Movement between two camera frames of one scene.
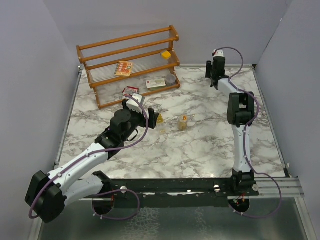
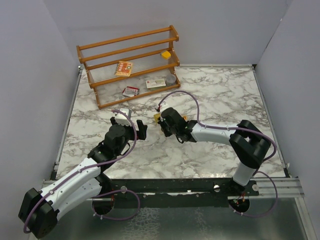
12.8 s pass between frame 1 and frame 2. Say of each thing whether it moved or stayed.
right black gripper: moved
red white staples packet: stayed
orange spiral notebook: stayed
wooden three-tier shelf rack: stayed
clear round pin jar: stayed
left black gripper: moved
